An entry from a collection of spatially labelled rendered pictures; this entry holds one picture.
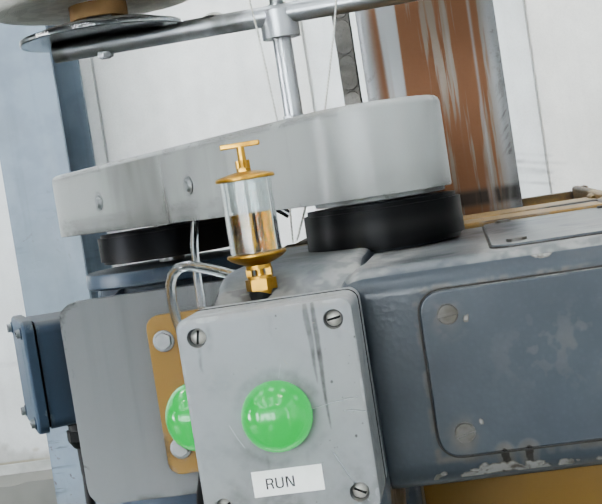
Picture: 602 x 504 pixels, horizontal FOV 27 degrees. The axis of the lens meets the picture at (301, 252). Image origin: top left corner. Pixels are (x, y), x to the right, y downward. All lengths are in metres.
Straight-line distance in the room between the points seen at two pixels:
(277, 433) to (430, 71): 0.59
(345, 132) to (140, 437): 0.40
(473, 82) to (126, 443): 0.41
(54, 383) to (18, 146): 4.61
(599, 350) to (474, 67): 0.52
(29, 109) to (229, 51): 0.96
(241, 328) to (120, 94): 5.43
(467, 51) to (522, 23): 4.71
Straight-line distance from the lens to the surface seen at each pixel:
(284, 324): 0.52
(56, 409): 1.02
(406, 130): 0.68
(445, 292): 0.56
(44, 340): 1.02
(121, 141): 5.94
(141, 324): 0.99
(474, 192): 1.05
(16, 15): 0.94
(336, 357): 0.52
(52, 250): 5.57
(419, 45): 1.06
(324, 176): 0.69
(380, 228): 0.67
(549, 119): 5.75
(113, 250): 1.04
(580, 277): 0.57
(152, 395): 0.99
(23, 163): 5.60
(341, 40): 1.12
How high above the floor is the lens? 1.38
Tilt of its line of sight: 3 degrees down
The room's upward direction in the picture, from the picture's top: 9 degrees counter-clockwise
